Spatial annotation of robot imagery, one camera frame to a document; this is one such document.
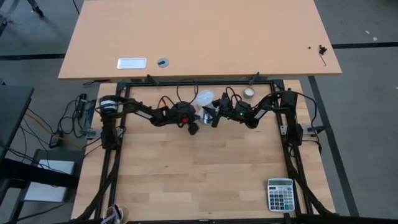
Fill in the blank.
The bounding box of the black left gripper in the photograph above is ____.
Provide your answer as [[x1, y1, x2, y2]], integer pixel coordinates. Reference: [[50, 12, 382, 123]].
[[172, 101, 200, 136]]

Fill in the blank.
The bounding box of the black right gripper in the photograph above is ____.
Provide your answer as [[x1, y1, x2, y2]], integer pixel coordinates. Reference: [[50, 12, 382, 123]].
[[210, 105, 253, 128]]

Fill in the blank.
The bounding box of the white reflector lightbulb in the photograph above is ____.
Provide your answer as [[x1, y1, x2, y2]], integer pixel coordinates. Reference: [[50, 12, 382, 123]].
[[195, 90, 216, 110]]

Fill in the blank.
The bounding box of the light wooden desk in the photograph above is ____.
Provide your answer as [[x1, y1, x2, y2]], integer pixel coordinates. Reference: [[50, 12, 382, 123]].
[[58, 0, 343, 81]]

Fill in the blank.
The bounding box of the silver rectangular desk plate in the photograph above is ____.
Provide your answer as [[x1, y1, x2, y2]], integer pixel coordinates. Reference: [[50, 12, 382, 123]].
[[116, 57, 147, 70]]

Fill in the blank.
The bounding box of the grey desk calculator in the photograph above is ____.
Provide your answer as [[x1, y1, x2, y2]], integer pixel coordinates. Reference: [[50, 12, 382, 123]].
[[267, 177, 295, 213]]

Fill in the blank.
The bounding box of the black power strip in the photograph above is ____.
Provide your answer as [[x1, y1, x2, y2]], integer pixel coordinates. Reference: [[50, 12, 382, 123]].
[[76, 93, 97, 125]]

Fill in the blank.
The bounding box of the round beige container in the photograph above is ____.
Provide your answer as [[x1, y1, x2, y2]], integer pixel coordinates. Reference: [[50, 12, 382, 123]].
[[103, 203, 130, 224]]

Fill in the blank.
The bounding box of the black power adapter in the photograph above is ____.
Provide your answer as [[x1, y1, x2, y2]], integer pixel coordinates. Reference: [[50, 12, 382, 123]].
[[49, 130, 65, 149]]

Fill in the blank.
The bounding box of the silver flat box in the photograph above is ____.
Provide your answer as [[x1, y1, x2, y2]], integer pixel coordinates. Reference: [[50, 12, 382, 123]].
[[24, 159, 76, 203]]

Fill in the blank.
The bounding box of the black stand beam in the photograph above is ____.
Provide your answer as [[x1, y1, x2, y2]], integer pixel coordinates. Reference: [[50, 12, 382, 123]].
[[0, 157, 79, 189]]

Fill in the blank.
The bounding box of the black side table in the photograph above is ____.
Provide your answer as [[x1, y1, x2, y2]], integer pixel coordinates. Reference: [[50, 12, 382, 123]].
[[0, 85, 35, 162]]

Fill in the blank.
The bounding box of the black tripod leg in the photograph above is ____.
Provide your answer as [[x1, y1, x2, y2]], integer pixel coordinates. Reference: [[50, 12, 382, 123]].
[[26, 0, 44, 17]]

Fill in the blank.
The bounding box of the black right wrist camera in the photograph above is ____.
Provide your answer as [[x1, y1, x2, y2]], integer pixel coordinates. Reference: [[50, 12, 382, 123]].
[[217, 96, 233, 110]]

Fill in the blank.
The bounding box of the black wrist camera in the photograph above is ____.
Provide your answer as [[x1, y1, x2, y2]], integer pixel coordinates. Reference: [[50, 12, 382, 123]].
[[177, 101, 195, 111], [217, 96, 233, 110]]

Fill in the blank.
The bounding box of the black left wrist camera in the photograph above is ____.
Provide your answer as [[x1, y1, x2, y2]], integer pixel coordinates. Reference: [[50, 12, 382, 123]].
[[177, 101, 195, 111]]

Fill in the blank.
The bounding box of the black looped camera cable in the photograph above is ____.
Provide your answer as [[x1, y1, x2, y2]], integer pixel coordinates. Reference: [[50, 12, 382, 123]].
[[225, 86, 243, 105], [176, 78, 199, 104]]

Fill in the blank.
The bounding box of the black aluminium table frame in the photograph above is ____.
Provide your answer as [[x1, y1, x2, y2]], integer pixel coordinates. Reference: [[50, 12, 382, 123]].
[[71, 79, 336, 224]]

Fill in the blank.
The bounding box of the silver metal bracket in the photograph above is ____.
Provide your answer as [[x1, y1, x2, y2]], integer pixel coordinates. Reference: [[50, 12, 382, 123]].
[[80, 128, 103, 140], [302, 124, 325, 136]]

